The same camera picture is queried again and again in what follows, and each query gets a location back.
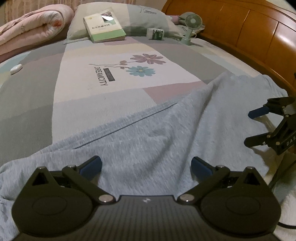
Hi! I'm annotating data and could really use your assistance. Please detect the light grey sweatpants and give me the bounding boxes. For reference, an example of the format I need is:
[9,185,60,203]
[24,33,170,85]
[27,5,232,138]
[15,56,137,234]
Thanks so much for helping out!
[1,72,287,240]

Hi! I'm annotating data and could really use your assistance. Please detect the wooden headboard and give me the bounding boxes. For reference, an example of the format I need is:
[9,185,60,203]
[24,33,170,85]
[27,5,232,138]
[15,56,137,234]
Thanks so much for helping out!
[162,0,295,95]

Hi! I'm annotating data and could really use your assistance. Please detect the patchwork floral bed sheet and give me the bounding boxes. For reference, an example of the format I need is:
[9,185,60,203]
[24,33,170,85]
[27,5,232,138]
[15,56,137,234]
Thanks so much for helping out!
[1,37,261,167]

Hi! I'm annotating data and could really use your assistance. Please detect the small green desk fan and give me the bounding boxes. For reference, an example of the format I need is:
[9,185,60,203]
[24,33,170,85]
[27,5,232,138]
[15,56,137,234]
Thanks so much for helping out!
[179,12,203,46]

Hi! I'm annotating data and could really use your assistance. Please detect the small white green box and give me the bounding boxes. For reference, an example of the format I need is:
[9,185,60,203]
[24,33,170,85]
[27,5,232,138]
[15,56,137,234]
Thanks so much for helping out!
[146,28,165,41]

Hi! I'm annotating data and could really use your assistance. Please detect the small white remote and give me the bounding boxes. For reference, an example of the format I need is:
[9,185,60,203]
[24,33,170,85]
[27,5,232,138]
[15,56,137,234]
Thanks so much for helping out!
[10,64,23,75]

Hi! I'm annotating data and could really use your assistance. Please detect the grey and cream pillow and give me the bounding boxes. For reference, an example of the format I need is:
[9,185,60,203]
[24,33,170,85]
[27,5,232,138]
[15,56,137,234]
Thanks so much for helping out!
[65,2,182,43]

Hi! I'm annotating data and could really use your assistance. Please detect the pink rolled quilt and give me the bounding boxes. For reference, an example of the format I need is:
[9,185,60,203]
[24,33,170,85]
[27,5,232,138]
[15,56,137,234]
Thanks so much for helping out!
[1,4,74,62]

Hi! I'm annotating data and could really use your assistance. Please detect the green and white book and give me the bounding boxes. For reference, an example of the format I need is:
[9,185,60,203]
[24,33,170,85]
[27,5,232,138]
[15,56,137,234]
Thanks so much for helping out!
[83,8,126,43]

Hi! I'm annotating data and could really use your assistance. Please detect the black cable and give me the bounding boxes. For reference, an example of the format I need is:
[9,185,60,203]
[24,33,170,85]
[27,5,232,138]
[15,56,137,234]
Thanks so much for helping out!
[268,169,296,230]

